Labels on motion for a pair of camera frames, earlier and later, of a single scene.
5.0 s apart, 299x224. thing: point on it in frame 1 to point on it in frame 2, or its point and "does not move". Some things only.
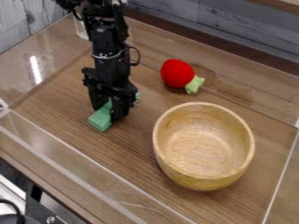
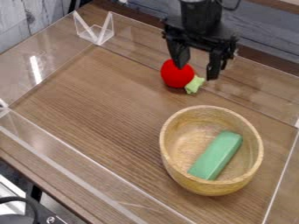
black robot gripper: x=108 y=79 to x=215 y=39
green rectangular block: x=100 y=119 to x=214 y=158
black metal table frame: x=44 y=208 does not move
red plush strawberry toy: x=178 y=73 does not move
